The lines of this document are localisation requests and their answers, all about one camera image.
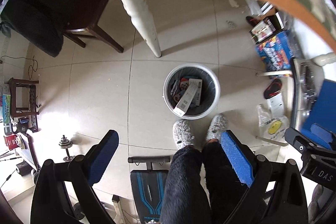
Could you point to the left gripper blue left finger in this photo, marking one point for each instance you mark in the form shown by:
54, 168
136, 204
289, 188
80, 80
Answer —
51, 203

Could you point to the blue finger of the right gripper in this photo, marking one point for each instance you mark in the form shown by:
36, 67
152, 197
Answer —
323, 134
300, 142

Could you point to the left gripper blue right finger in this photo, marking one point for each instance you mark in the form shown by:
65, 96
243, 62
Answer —
275, 192

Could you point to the white Doctor toothpaste box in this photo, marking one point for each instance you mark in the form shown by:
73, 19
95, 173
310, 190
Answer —
190, 98

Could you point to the red duck claw snack packet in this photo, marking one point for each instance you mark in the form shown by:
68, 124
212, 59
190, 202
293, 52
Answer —
178, 89

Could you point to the white round trash bin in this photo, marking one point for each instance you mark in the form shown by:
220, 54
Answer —
210, 92

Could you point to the blue seat cushion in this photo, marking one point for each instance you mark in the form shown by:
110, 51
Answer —
322, 113

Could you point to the smiley plastic bag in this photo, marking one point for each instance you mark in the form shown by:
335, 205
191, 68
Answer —
271, 129

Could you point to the right dark trouser leg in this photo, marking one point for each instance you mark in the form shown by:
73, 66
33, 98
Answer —
225, 189

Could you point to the dark trouser leg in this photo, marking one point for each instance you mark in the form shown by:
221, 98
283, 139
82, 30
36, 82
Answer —
185, 200
225, 189

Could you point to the black blue workout bench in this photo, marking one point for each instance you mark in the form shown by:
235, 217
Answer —
148, 187

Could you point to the red black flip-flop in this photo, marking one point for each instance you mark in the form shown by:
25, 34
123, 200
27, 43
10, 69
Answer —
273, 89

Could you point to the blue printed cardboard box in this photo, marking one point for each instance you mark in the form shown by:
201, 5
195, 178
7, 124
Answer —
275, 53

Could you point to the right grey fluffy slipper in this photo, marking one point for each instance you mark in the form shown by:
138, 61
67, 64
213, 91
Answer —
218, 125

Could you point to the grey fluffy slipper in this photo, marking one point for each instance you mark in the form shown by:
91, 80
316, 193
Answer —
218, 125
182, 134

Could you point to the left grey fluffy slipper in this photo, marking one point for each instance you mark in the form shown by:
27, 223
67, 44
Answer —
182, 134

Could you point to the left dark trouser leg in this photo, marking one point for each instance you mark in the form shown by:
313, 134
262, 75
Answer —
185, 200

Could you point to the small dark wooden stool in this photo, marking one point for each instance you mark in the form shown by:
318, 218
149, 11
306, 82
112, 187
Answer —
23, 105

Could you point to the white table leg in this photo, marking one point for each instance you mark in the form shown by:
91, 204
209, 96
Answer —
143, 21

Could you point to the dark wooden chair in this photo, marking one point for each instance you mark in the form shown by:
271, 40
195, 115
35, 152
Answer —
45, 23

